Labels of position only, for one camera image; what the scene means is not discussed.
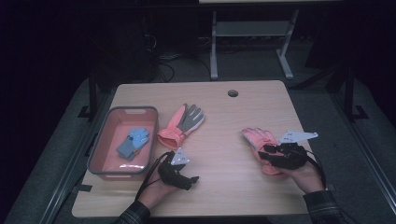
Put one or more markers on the pink bin with grey rim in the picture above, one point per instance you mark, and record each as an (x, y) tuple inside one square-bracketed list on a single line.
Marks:
[(124, 146)]

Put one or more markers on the pink glove with grey palm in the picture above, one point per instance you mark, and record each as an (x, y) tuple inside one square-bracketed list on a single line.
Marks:
[(179, 126)]

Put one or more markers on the blue glove with white dots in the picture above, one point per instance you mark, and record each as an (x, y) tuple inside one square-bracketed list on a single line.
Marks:
[(138, 137)]

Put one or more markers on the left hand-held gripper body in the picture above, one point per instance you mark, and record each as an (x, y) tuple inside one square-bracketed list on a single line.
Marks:
[(169, 172)]

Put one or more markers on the black metal stand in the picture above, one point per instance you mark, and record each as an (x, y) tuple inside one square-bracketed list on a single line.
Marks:
[(349, 93), (92, 93)]

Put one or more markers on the pink padded ski glove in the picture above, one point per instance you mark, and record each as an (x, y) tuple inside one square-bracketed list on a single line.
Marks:
[(258, 138)]

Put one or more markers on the person's right hand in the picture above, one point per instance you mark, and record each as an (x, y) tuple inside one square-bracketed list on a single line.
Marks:
[(306, 179)]

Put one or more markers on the grey metal table frame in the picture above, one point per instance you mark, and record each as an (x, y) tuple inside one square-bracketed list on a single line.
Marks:
[(249, 28)]

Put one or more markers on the grey tape strip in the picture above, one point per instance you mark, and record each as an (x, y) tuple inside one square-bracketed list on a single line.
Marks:
[(84, 188)]

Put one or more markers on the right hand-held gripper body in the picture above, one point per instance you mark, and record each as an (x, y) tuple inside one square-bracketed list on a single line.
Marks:
[(291, 157)]

